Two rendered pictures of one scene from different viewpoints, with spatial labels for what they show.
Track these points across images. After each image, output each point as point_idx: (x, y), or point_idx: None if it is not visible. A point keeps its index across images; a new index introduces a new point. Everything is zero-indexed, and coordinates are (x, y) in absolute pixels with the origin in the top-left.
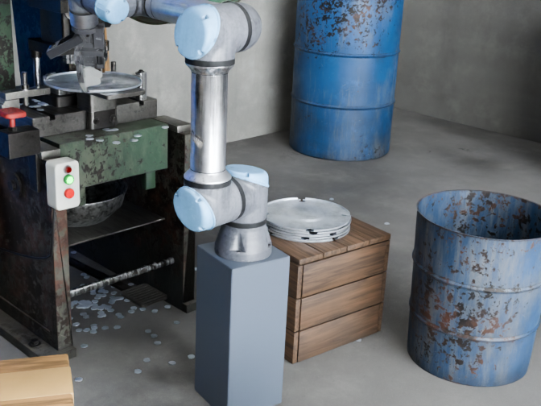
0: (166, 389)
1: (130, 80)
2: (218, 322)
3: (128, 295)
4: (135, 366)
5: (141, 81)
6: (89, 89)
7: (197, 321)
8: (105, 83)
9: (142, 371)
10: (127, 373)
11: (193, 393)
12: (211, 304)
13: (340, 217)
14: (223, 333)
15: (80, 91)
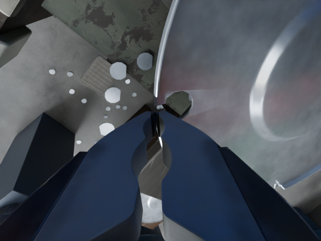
0: (36, 95)
1: (303, 159)
2: (3, 170)
3: (94, 64)
4: (58, 68)
5: (286, 184)
6: (211, 105)
7: (29, 142)
8: (270, 132)
9: (53, 75)
10: (47, 65)
11: (38, 112)
12: (8, 170)
13: (160, 215)
14: (0, 170)
15: (165, 90)
